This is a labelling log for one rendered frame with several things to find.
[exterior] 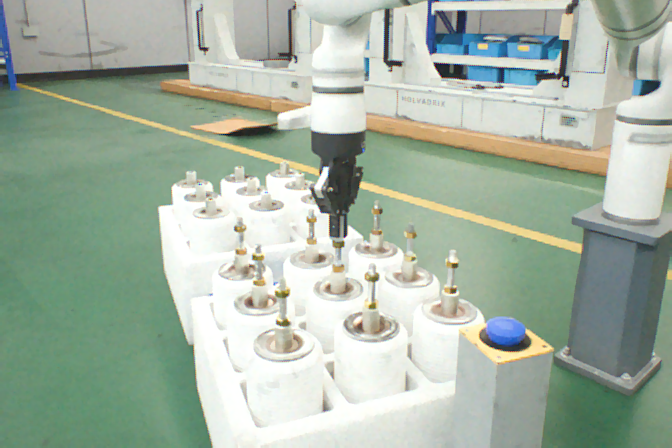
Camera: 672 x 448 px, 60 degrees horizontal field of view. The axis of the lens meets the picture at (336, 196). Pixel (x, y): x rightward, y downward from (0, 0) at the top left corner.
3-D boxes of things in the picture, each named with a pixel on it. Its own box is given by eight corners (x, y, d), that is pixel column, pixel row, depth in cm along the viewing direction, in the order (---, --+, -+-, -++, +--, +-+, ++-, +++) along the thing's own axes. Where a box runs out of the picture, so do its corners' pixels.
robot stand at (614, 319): (587, 335, 121) (606, 199, 113) (661, 365, 111) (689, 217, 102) (552, 362, 112) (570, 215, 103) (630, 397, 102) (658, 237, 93)
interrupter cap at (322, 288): (322, 306, 82) (322, 302, 81) (306, 284, 88) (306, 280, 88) (371, 298, 84) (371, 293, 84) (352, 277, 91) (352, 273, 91)
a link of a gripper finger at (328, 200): (310, 181, 77) (325, 203, 81) (306, 192, 76) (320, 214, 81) (328, 183, 76) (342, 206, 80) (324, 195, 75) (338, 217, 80)
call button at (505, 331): (508, 329, 64) (509, 313, 63) (532, 348, 60) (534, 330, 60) (477, 336, 62) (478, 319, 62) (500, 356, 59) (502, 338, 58)
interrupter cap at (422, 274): (382, 288, 87) (382, 284, 87) (386, 267, 94) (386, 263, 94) (433, 291, 86) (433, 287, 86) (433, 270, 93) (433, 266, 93)
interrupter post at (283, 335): (297, 346, 72) (297, 322, 71) (284, 354, 70) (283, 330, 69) (283, 339, 73) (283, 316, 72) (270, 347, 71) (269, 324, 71)
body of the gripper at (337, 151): (350, 130, 74) (349, 201, 76) (375, 120, 81) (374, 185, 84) (298, 126, 77) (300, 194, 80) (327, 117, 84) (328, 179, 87)
